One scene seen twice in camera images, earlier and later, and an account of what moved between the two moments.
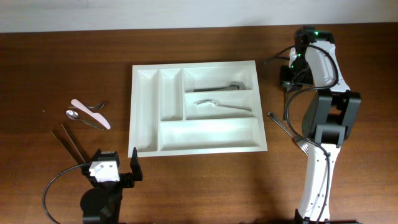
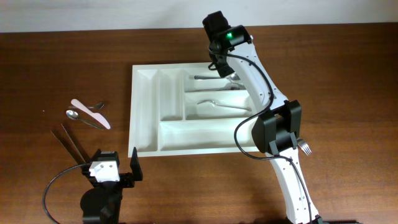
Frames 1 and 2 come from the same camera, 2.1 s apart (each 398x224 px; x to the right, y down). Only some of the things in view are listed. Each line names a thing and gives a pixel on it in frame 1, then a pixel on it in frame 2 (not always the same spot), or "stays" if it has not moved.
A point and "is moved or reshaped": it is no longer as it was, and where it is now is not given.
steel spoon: x=286 y=104 is moved or reshaped
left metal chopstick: x=53 y=134 stays
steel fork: x=224 y=106 stays
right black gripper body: x=286 y=84 to x=224 y=70
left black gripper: x=128 y=182 stays
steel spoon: x=237 y=85 stays
